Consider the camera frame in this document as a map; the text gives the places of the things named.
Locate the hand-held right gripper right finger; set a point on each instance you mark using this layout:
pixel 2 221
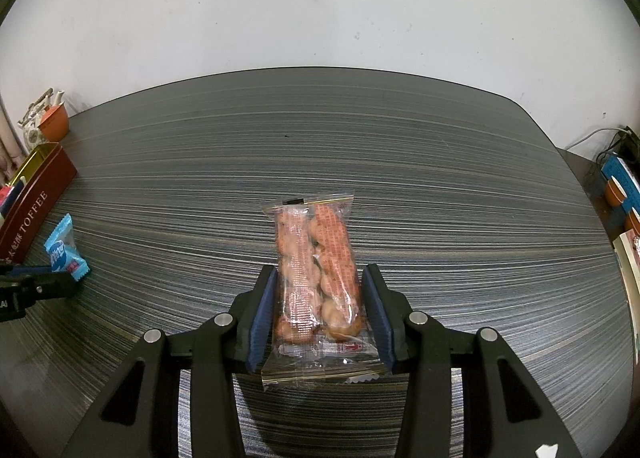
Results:
pixel 377 318

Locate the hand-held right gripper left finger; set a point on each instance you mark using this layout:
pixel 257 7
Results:
pixel 262 318

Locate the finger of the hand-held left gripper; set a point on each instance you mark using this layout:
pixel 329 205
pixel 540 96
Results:
pixel 25 269
pixel 55 284

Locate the blue candy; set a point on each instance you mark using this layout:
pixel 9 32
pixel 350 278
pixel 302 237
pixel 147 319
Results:
pixel 62 250

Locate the clear peanut packet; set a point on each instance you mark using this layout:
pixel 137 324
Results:
pixel 320 278

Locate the red tin box gold interior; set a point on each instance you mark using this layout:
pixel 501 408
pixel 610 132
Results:
pixel 40 198

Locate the beige pleated curtain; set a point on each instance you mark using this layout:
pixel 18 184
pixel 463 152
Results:
pixel 9 142

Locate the floral ceramic teapot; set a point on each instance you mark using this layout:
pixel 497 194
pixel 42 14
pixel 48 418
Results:
pixel 31 130

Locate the orange-brown ceramic cup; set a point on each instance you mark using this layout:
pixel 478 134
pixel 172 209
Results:
pixel 54 125

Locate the brown side table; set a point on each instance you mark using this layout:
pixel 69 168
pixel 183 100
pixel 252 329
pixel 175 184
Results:
pixel 582 172

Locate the stack of books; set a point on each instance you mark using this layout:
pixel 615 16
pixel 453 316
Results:
pixel 630 263

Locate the blue printed box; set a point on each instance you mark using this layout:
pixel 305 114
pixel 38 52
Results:
pixel 622 177

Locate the black power strip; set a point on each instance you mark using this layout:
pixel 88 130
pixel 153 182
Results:
pixel 631 142

